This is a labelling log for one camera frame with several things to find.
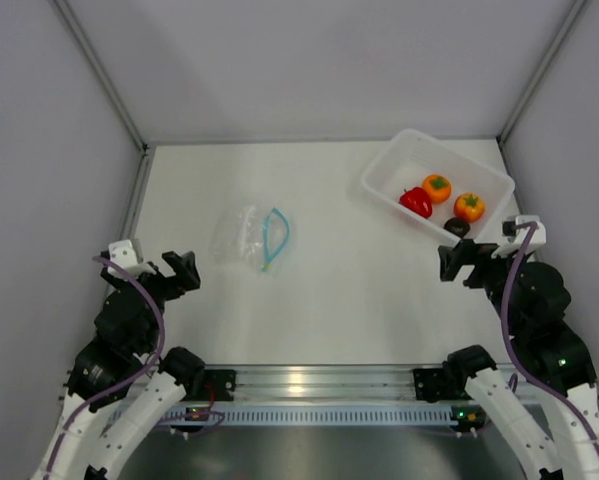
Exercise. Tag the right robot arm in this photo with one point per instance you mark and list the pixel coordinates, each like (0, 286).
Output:
(531, 299)

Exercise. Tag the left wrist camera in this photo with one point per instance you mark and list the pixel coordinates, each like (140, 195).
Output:
(127, 254)

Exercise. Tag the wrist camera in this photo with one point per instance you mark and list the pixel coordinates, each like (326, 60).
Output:
(515, 230)
(127, 254)

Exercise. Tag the orange fake fruit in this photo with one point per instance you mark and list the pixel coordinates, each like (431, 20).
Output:
(438, 188)

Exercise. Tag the aluminium frame post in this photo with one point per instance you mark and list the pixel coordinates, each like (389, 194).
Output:
(95, 64)
(558, 39)

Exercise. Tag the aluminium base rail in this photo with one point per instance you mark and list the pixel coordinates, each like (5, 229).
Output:
(320, 384)

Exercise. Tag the red fake pepper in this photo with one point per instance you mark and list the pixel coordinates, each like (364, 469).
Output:
(418, 201)

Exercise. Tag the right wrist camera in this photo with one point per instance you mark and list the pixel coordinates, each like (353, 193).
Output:
(515, 230)

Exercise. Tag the yellow fake bell pepper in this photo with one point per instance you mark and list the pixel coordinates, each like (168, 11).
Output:
(470, 207)

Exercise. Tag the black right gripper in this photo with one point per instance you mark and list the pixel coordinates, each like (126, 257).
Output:
(466, 251)

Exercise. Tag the aluminium frame post right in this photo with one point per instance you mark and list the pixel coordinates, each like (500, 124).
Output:
(558, 39)

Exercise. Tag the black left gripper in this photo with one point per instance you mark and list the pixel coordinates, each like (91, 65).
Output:
(185, 280)

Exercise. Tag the black fake food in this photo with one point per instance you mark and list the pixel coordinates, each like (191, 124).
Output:
(457, 226)

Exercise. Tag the white slotted cable duct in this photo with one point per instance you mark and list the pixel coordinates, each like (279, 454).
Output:
(330, 415)

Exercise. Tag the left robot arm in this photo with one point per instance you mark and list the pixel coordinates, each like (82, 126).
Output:
(124, 380)

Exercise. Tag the aluminium frame post left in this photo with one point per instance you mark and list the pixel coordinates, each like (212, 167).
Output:
(95, 64)

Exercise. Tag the white plastic basket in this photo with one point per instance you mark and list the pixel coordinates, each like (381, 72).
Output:
(410, 157)

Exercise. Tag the clear zip top bag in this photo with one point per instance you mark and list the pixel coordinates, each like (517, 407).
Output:
(252, 235)

